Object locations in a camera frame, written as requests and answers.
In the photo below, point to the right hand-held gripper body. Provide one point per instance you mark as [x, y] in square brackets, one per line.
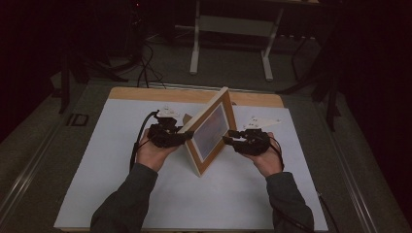
[256, 144]

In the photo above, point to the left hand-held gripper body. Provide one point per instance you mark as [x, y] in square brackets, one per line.
[163, 136]

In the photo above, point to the wooden picture frame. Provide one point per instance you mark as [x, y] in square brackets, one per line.
[210, 132]

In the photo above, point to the person's right hand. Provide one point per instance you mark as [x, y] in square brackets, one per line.
[270, 161]

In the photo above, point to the person's left hand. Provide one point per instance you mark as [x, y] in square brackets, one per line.
[150, 157]

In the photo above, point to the white sheet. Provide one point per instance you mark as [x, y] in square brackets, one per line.
[129, 129]

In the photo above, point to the black metal stand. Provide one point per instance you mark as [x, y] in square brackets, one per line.
[64, 90]
[330, 103]

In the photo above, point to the dark equipment stand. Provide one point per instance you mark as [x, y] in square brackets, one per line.
[134, 32]

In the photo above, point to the white metal table frame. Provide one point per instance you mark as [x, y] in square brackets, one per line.
[194, 55]

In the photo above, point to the metal floor rail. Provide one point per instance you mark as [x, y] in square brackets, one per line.
[29, 171]
[350, 171]

